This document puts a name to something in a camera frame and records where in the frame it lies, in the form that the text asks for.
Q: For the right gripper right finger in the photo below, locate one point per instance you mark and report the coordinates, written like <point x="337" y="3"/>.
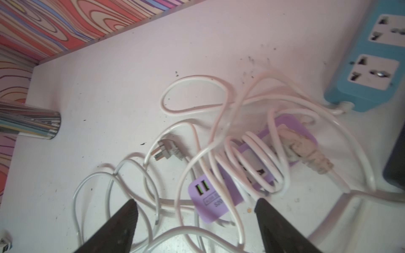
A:
<point x="278" y="235"/>

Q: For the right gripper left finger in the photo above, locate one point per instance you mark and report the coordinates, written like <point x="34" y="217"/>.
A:
<point x="116" y="235"/>

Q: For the purple power strip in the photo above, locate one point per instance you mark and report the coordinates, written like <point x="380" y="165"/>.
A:
<point x="259" y="166"/>

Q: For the blue power strip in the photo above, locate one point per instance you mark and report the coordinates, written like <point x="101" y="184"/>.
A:
<point x="371" y="66"/>

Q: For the metal pen cup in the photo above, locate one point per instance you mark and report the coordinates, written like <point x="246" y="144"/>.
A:
<point x="18" y="119"/>

